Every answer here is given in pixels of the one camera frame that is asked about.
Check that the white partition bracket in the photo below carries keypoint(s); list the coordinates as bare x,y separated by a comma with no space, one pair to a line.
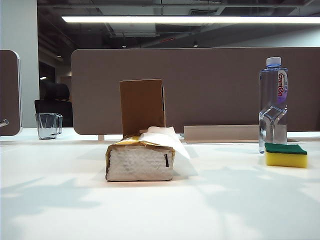
101,137

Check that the brown cardboard box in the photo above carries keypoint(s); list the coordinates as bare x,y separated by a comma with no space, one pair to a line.
142,105

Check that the white tissue sheet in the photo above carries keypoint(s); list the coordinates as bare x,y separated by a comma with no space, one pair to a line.
172,140

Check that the yellow tissue pack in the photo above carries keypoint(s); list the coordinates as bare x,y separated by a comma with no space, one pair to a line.
135,165

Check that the long ceiling light strip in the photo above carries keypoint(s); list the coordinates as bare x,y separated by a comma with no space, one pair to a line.
190,19

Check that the small brown desk partition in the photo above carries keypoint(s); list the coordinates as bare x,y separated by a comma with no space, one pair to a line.
8,92

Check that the clear glass mug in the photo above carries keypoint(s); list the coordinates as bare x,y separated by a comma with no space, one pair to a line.
46,126

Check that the yellow green scouring sponge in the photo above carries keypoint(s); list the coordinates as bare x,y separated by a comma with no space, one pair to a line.
285,158

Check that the large brown desk partition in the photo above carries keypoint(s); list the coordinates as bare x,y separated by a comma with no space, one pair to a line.
212,87

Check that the black office chair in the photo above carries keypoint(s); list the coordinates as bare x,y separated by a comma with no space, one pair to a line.
53,100

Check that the clear plastic water bottle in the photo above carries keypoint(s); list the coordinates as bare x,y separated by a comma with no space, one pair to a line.
272,100

